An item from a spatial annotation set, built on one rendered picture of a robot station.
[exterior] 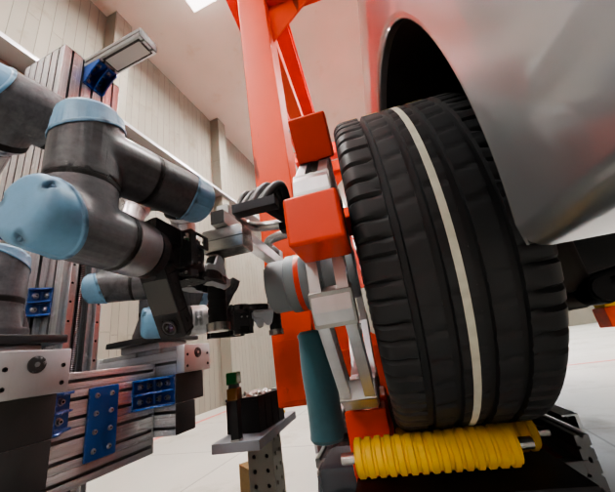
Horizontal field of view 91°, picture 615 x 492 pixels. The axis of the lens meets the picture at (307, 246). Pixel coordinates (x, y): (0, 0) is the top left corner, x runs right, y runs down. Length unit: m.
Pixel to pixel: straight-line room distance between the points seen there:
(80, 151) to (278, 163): 1.05
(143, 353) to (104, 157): 0.96
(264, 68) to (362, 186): 1.40
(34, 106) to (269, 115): 0.99
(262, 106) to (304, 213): 1.25
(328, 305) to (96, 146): 0.35
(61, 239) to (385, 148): 0.40
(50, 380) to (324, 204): 0.71
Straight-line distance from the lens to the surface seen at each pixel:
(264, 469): 1.38
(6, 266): 1.03
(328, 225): 0.38
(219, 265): 0.59
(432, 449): 0.59
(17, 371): 0.86
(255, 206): 0.59
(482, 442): 0.60
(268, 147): 1.45
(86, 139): 0.43
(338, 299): 0.45
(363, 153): 0.48
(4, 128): 0.80
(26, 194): 0.38
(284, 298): 0.70
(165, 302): 0.49
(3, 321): 0.99
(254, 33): 2.00
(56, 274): 1.25
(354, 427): 0.67
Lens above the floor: 0.69
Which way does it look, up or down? 19 degrees up
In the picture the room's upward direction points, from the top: 9 degrees counter-clockwise
